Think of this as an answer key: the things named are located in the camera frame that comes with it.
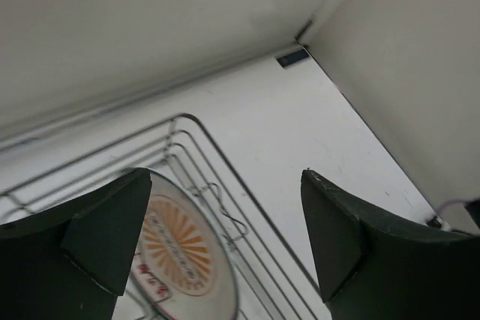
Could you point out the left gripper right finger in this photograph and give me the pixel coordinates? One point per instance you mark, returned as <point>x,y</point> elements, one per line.
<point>373,264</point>

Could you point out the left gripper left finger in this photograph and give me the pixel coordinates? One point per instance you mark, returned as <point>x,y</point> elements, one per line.
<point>73,260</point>

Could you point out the red-patterned plate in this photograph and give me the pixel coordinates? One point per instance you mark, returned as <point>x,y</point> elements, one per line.
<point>180,266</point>

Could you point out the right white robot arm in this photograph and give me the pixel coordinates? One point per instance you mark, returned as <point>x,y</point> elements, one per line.
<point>457,215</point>

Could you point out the right dark table label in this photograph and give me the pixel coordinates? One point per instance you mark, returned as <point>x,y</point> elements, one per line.
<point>291,58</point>

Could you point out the metal wire dish rack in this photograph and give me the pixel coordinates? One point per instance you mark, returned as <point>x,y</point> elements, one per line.
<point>270,280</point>

